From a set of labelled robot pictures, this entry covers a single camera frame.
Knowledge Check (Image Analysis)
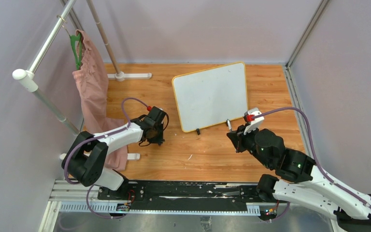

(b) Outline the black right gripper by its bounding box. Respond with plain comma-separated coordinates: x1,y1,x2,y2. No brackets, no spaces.
228,122,271,168

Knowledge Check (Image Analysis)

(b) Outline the white whiteboard marker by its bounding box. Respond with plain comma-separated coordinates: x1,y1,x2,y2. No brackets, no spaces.
226,119,232,132

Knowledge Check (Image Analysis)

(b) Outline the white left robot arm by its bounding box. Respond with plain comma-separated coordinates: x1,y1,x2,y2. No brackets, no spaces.
61,106,169,200

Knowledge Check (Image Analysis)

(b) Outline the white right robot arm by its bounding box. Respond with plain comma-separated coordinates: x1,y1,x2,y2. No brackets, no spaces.
227,125,371,232

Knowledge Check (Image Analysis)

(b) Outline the yellow framed whiteboard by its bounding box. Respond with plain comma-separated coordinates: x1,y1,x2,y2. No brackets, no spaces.
172,62,248,132

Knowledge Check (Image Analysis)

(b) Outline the pink hanging garment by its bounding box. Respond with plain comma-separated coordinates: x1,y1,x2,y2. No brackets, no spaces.
72,29,128,172

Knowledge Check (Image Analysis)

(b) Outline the green clothes hanger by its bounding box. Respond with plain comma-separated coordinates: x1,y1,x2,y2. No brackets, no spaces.
70,32,83,70

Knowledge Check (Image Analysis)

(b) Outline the silver clothes rack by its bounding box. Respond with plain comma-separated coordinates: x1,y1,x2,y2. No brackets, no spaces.
12,0,153,162

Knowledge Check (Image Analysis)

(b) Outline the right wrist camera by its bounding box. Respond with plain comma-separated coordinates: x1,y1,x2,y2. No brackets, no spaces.
243,107,264,135

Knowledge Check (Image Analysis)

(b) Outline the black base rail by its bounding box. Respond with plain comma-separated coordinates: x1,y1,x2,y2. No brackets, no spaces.
97,180,278,216

